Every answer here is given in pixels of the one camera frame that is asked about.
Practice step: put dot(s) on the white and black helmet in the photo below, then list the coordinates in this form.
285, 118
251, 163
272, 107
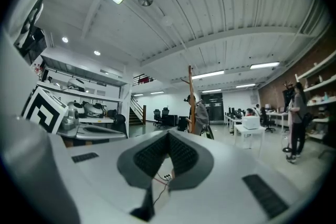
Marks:
76, 84
94, 110
80, 108

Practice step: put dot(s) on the wooden staircase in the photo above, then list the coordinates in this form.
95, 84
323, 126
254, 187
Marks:
136, 112

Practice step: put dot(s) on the black double door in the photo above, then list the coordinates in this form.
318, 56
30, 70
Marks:
214, 107

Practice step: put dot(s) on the black office chair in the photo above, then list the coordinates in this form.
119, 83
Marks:
120, 123
156, 116
269, 122
165, 114

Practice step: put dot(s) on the fluorescent ceiling tube light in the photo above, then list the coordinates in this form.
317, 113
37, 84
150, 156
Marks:
208, 74
211, 90
264, 65
245, 85

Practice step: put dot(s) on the small white table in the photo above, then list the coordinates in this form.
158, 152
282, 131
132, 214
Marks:
249, 131

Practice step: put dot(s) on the round recessed ceiling light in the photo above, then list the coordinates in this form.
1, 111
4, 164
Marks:
97, 53
65, 39

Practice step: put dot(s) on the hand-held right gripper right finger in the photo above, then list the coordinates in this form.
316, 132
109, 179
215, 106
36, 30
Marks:
204, 165

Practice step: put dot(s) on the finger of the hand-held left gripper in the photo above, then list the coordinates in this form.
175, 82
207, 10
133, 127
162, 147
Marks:
101, 129

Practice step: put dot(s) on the row of white desks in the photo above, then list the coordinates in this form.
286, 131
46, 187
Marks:
231, 119

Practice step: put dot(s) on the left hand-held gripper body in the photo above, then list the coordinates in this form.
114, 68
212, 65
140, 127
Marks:
43, 112

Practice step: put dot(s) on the white wall shelves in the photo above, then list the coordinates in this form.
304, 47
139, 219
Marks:
319, 102

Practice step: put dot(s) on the person's white top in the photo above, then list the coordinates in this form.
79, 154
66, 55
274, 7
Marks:
15, 73

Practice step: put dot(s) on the wooden coat stand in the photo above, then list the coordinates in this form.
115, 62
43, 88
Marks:
190, 102

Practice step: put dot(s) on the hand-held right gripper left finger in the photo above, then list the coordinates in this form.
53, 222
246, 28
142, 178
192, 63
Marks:
126, 165

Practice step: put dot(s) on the mezzanine railing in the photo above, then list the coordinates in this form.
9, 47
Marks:
141, 78

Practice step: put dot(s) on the white shelving unit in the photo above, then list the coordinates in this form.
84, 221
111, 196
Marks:
86, 95

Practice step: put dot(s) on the black cabinet box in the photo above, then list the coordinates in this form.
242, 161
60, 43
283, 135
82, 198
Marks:
182, 123

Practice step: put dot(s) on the white printer box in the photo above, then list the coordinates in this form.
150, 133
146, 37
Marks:
250, 122

